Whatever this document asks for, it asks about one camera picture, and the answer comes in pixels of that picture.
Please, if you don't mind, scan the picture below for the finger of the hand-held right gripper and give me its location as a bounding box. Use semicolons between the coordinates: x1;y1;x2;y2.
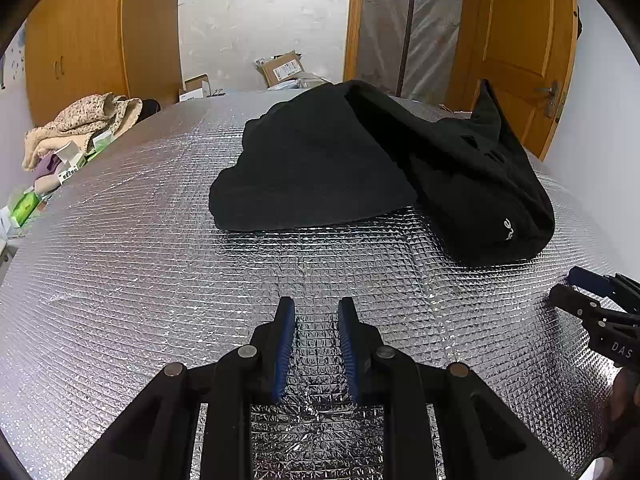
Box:
567;266;625;298
549;284;603;320

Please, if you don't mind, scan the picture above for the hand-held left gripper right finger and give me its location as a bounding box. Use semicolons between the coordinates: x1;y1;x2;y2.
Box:
337;297;576;480

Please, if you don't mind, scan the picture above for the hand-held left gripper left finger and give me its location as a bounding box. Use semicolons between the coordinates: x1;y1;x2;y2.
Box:
65;296;298;480

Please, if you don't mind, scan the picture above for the black garment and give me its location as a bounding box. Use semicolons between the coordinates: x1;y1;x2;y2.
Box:
209;79;557;267

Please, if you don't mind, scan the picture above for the silver quilted foil mat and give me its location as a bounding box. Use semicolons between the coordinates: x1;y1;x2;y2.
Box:
0;91;631;480

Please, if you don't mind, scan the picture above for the wooden door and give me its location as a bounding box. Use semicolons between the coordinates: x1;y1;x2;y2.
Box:
447;0;578;161

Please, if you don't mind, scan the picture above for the pile of white plastic bags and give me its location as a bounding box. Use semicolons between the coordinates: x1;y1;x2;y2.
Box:
270;72;336;93

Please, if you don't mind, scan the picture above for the white carton box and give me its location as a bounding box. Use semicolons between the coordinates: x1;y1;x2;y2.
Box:
179;75;213;103

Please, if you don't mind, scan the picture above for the white green labelled box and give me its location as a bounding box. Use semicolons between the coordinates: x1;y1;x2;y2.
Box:
57;157;88;186

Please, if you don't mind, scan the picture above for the brown cardboard box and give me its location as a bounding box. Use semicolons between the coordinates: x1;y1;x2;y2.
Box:
254;50;306;88

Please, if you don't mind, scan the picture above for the small white box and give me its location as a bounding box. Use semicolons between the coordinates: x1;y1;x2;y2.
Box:
55;142;83;167

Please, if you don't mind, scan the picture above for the clear plastic door curtain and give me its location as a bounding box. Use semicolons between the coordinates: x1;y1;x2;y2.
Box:
357;0;468;101

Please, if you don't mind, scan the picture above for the purple cloth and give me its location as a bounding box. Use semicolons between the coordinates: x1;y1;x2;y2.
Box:
32;152;63;181

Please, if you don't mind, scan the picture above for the beige floral blanket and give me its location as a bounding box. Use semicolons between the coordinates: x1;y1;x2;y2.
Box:
22;92;143;171

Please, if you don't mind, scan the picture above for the wooden wardrobe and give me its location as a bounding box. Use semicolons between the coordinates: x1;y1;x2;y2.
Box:
22;0;182;128

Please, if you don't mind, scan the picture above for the metal door handle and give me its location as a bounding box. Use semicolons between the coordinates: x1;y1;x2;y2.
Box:
532;80;568;120

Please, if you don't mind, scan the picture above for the wooden door frame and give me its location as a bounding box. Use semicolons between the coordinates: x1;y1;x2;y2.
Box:
342;0;368;86

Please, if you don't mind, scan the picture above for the cartoon wall sticker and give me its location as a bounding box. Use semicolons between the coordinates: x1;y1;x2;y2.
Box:
0;25;26;91

